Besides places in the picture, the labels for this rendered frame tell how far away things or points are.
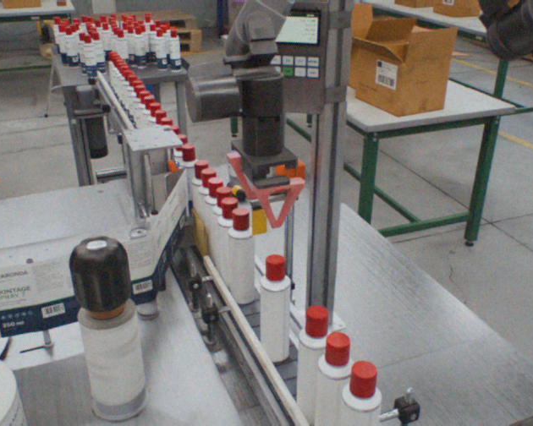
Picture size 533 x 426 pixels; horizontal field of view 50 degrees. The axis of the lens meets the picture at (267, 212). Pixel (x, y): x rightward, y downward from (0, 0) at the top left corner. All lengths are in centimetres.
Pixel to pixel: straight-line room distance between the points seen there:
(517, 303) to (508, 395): 177
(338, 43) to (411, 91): 171
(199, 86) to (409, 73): 197
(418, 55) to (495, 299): 117
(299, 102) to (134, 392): 54
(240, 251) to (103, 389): 36
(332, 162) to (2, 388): 63
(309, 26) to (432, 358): 66
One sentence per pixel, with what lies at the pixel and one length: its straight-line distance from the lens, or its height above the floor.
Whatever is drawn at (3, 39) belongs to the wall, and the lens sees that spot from 854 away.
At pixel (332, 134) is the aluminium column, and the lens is 102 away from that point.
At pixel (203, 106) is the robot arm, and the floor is 138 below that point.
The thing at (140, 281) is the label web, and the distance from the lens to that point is 112.
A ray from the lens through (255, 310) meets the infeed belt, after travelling 117.
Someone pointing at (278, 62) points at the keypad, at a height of 137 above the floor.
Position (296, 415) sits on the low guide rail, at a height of 91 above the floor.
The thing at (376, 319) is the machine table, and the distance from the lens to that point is 125.
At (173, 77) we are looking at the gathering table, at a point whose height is 87.
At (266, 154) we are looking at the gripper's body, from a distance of 77.
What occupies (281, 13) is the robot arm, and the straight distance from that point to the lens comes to 80.
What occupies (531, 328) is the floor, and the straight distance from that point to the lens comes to 277.
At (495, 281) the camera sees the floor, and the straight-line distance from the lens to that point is 302.
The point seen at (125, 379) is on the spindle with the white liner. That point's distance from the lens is 94.
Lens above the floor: 159
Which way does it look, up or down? 28 degrees down
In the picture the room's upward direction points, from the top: straight up
